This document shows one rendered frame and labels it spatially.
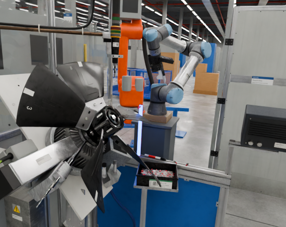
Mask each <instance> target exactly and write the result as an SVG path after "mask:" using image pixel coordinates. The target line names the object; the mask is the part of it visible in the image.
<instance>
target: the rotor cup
mask: <svg viewBox="0 0 286 227"><path fill-rule="evenodd" d="M101 113H102V115H100V114H101ZM98 115H100V116H99V117H98V118H97V116H98ZM112 115H114V116H115V117H116V119H113V118H112ZM123 127H124V120H123V117H122V115H121V114H120V112H119V111H118V110H117V109H116V108H114V107H113V106H110V105H106V106H104V107H103V108H101V109H100V110H99V111H98V112H97V113H96V114H95V116H94V118H93V121H92V123H91V125H90V127H89V129H88V130H87V131H86V130H83V129H81V131H82V133H83V135H84V137H85V138H86V140H87V141H88V142H89V143H91V144H93V145H94V146H98V145H99V144H97V140H100V134H101V128H102V129H103V136H104V138H103V141H104V145H105V144H107V143H108V140H109V138H110V137H112V136H113V135H115V134H116V133H118V132H119V131H120V130H122V128H123ZM110 128H112V130H110V131H109V132H107V130H109V129H110Z"/></svg>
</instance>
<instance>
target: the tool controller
mask: <svg viewBox="0 0 286 227"><path fill-rule="evenodd" d="M241 145H244V146H250V147H256V148H261V149H267V150H274V151H280V152H286V109H282V108H274V107H266V106H257V105H249V104H247V105H246V109H245V114H244V119H243V125H242V130H241Z"/></svg>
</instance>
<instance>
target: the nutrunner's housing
mask: <svg viewBox="0 0 286 227"><path fill-rule="evenodd" d="M119 48H120V38H118V37H112V41H111V49H112V54H115V55H119ZM112 63H114V64H117V63H118V58H112Z"/></svg>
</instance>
